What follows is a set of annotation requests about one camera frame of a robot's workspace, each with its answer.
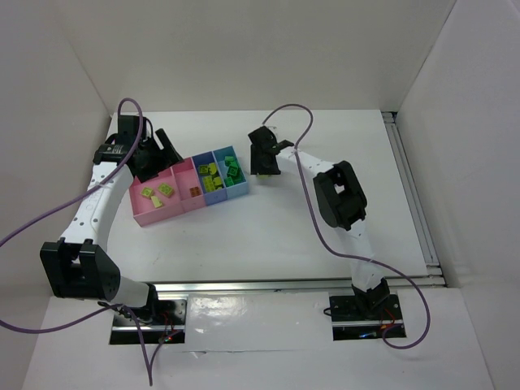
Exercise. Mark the green long lego brick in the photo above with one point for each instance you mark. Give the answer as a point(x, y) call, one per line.
point(234, 172)

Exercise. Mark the brown lego plate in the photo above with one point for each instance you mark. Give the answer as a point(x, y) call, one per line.
point(195, 192)

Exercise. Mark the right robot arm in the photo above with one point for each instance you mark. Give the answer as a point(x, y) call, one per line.
point(338, 201)

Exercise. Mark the light blue container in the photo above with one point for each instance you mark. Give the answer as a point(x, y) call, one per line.
point(237, 190)

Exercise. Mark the aluminium rail front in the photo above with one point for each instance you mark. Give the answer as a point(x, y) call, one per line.
point(178, 288)

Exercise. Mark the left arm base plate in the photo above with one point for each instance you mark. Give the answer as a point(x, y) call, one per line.
point(166, 325)

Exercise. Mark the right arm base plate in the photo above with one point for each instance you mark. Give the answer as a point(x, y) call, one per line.
point(349, 323)

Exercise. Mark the lone pale lime lego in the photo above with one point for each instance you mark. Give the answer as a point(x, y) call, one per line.
point(147, 192)

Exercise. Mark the lime long lego brick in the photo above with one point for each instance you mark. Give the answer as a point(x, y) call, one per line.
point(208, 186)

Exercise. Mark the aluminium rail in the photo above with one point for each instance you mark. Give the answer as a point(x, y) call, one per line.
point(424, 235)
point(178, 288)

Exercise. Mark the pink container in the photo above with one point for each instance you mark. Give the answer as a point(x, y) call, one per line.
point(175, 191)

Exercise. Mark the lime sloped lego brick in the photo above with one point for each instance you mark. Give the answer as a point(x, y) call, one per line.
point(156, 202)

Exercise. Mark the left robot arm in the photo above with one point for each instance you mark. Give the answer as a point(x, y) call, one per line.
point(77, 265)

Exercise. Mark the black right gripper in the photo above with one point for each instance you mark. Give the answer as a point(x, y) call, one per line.
point(265, 161)

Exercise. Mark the aluminium rail right side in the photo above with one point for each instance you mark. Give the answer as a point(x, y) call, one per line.
point(424, 235)

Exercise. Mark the dark green square lego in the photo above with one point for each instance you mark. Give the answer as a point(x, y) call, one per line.
point(228, 160)

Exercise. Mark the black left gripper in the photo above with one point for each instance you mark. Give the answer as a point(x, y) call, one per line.
point(156, 158)

